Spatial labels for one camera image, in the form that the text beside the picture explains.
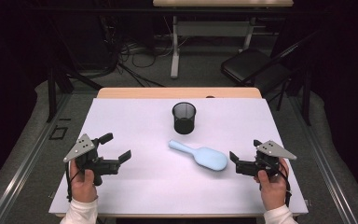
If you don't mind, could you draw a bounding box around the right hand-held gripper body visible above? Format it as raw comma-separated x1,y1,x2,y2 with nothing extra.
235,139,297,180

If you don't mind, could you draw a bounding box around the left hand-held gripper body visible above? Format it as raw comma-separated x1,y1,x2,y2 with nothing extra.
62,133,121,187

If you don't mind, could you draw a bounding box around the light blue hairbrush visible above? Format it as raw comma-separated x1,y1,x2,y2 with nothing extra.
168,139,228,172

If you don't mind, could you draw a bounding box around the black mesh pen cup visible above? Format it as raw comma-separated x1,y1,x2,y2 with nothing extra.
172,101,198,135

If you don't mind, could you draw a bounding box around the person's left hand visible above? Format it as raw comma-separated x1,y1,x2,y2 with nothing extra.
69,160,98,203

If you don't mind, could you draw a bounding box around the person's right hand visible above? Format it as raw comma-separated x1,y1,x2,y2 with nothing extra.
254,158,290,212

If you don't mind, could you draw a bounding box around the black metal stand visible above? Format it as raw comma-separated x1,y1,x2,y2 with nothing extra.
45,18,104,123

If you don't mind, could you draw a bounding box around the black folding chair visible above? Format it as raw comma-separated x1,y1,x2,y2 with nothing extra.
220,29,321,110

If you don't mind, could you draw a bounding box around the light wooden table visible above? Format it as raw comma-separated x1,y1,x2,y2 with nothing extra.
55,87,306,218

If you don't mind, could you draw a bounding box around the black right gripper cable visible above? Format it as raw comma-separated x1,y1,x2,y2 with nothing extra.
278,166,294,208

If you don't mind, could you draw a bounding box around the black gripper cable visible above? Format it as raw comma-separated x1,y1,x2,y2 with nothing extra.
278,166,294,208
64,161,83,203

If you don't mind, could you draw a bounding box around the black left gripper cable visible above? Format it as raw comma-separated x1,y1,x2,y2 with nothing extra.
64,161,83,203

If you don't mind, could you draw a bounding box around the aluminium floor rail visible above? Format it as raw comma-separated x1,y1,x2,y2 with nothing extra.
0,92,73,224
288,96,358,224

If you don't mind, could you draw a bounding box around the bundle of floor cables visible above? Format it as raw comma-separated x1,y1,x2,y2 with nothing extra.
101,15,169,89

